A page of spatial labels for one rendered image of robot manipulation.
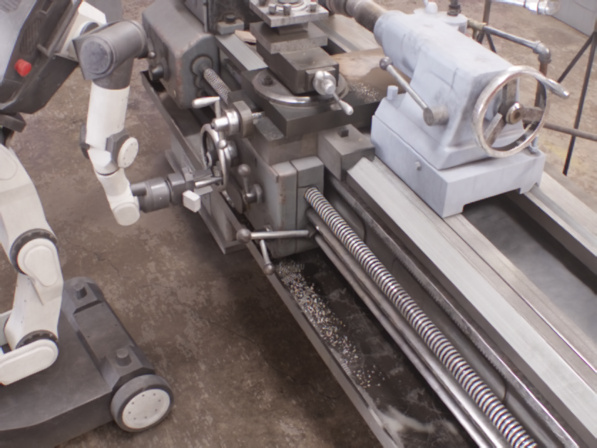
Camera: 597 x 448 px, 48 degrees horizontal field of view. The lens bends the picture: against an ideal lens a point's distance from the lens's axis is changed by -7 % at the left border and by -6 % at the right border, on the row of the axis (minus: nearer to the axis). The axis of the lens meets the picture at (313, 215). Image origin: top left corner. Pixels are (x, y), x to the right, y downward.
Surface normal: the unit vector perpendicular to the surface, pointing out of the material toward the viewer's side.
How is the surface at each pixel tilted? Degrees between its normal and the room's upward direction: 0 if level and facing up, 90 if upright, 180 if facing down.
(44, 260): 90
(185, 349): 0
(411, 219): 36
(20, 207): 90
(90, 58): 84
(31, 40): 109
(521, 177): 90
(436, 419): 0
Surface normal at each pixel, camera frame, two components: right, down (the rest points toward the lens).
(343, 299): 0.03, -0.80
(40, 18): 0.81, 0.56
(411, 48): -0.89, 0.18
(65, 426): 0.59, 0.49
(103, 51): -0.29, 0.47
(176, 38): -0.45, -0.55
